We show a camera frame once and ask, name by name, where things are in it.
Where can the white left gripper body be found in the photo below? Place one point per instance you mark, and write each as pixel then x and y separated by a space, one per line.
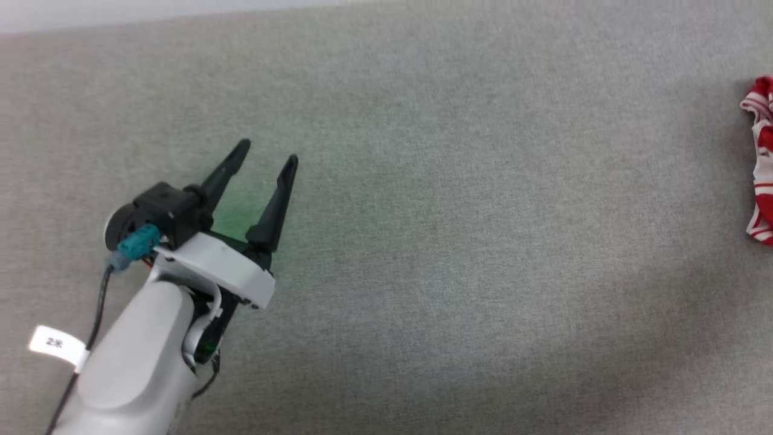
pixel 229 269

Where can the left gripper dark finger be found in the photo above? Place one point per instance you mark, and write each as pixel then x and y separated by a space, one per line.
pixel 275 211
pixel 226 175

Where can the red and white jersey garment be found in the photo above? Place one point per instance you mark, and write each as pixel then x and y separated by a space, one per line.
pixel 764 163

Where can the grey fabric surface cover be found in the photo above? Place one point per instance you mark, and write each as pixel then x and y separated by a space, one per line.
pixel 483 241

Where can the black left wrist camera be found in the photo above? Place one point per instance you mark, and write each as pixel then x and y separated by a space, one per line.
pixel 166 208

